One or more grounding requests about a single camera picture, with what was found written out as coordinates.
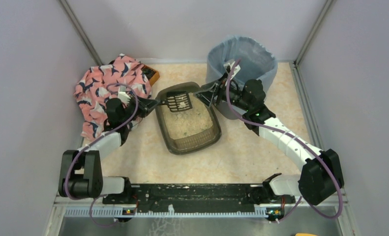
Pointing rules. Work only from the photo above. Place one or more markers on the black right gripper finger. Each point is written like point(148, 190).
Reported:
point(209, 87)
point(207, 97)

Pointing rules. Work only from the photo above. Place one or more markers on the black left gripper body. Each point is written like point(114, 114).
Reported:
point(142, 106)

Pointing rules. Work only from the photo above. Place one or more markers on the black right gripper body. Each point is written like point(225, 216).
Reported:
point(212, 94)

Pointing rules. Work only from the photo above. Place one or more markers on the black litter scoop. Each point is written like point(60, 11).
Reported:
point(177, 101)

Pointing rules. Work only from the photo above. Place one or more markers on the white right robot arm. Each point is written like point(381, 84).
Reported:
point(321, 174)

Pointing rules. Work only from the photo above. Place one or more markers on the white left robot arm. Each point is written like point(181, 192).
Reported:
point(81, 172)

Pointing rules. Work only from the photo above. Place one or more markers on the wooden tray box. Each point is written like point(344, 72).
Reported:
point(151, 74)

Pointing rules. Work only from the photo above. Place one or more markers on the dark green litter box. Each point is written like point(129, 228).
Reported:
point(191, 130)

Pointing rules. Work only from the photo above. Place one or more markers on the pink patterned cloth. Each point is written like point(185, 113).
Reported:
point(99, 84)

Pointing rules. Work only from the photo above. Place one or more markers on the blue plastic bin liner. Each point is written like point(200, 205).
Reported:
point(256, 61)

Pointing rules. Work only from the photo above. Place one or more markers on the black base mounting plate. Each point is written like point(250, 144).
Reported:
point(195, 198)

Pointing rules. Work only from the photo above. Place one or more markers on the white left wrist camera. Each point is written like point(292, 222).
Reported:
point(124, 97)

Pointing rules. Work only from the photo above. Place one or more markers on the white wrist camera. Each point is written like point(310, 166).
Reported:
point(229, 65)
point(124, 97)

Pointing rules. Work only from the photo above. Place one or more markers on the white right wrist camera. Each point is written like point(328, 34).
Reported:
point(229, 65)

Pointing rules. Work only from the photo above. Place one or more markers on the aluminium frame rail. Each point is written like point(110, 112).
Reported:
point(88, 207)

